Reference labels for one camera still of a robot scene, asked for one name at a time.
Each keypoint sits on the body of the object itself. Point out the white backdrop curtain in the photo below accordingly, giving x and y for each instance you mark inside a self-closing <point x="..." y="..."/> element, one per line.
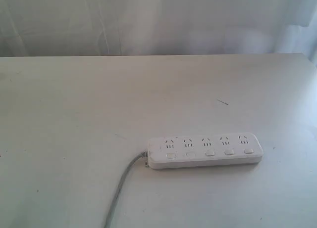
<point x="157" y="27"/>

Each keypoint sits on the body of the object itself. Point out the white five-outlet power strip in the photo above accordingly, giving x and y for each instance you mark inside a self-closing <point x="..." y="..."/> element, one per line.
<point x="203" y="151"/>

